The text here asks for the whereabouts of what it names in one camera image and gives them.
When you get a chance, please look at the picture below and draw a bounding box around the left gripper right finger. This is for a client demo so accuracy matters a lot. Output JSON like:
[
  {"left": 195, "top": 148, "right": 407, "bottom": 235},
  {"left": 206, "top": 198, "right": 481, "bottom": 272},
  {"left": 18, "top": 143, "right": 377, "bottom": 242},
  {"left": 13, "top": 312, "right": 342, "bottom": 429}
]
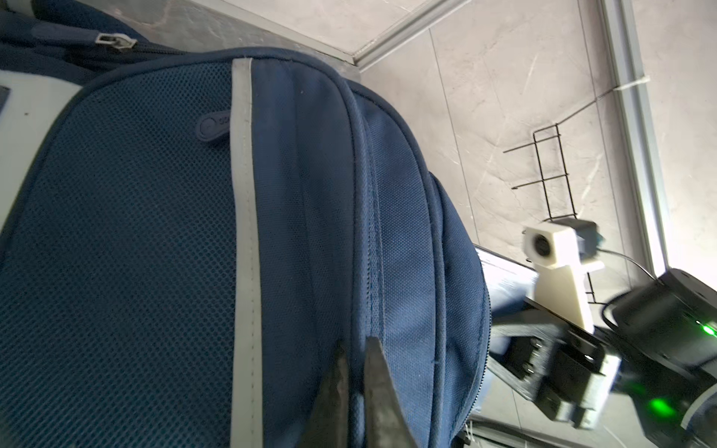
[{"left": 363, "top": 337, "right": 418, "bottom": 447}]

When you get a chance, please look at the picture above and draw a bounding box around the black wire hook rack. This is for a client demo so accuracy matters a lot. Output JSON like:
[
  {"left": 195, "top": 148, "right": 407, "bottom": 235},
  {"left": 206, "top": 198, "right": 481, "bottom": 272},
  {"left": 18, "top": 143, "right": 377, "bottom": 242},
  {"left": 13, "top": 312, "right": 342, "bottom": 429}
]
[{"left": 499, "top": 98, "right": 628, "bottom": 304}]

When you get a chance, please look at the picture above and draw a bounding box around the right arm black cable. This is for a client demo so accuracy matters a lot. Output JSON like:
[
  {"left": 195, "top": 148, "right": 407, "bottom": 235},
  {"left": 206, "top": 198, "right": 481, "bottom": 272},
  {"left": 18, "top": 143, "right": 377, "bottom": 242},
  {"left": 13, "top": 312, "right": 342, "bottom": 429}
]
[{"left": 596, "top": 247, "right": 657, "bottom": 281}]

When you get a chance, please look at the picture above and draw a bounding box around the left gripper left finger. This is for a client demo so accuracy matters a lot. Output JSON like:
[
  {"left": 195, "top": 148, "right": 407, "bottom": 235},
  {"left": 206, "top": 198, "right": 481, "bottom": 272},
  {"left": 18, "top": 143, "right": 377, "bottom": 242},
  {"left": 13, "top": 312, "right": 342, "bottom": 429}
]
[{"left": 297, "top": 342, "right": 350, "bottom": 447}]

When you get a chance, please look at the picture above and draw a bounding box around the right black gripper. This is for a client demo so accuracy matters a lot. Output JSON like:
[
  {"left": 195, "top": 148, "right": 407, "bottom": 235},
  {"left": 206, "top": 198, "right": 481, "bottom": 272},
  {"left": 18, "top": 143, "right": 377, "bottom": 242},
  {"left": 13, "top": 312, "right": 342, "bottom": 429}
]
[{"left": 487, "top": 308, "right": 622, "bottom": 430}]

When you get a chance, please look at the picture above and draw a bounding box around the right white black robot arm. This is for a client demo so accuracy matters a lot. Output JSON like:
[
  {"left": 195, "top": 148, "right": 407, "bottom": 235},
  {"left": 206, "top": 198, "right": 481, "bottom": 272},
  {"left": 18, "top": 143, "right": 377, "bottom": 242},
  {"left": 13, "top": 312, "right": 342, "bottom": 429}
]
[{"left": 487, "top": 269, "right": 716, "bottom": 447}]

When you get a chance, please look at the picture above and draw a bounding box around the navy blue backpack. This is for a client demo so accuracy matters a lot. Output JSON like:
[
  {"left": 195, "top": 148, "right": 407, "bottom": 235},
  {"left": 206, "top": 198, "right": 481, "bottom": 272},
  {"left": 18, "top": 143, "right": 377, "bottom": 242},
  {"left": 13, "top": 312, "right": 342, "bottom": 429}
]
[{"left": 1, "top": 1, "right": 490, "bottom": 447}]

